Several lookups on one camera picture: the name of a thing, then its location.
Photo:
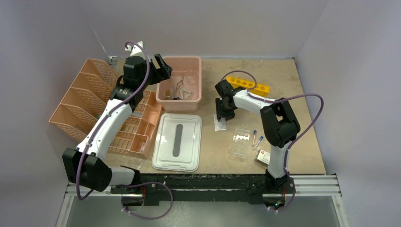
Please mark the orange plastic file organizer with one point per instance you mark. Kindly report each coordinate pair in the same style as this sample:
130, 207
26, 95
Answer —
85, 100

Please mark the clear glass beaker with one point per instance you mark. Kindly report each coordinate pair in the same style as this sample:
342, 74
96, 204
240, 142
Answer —
192, 81

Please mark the small white sachet packet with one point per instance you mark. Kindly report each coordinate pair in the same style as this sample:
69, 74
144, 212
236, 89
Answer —
220, 125

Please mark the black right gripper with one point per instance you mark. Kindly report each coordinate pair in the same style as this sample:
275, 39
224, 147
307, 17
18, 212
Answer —
220, 113

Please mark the black aluminium base frame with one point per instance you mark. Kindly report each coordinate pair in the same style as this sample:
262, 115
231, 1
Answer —
254, 189

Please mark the small white cardboard box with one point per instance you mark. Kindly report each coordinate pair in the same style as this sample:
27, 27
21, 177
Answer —
263, 157

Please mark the blue capped tube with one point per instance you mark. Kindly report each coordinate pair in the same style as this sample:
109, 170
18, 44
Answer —
258, 142
254, 137

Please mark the metal crucible tongs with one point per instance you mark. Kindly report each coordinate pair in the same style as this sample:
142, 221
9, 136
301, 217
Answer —
175, 95

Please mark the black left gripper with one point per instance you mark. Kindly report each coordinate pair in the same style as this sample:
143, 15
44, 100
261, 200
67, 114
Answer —
162, 74

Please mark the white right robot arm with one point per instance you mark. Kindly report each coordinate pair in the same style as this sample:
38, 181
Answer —
279, 123

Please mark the pink plastic bin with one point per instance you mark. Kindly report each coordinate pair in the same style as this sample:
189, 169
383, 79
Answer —
187, 66

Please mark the white plastic bin lid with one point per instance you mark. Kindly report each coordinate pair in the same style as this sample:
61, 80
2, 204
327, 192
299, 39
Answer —
178, 143

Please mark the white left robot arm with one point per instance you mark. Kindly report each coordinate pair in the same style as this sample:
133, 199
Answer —
85, 164

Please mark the clear plastic well plate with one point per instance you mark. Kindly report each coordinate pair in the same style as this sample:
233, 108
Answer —
241, 143

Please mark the yellow test tube rack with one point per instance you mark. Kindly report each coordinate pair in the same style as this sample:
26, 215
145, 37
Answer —
261, 90

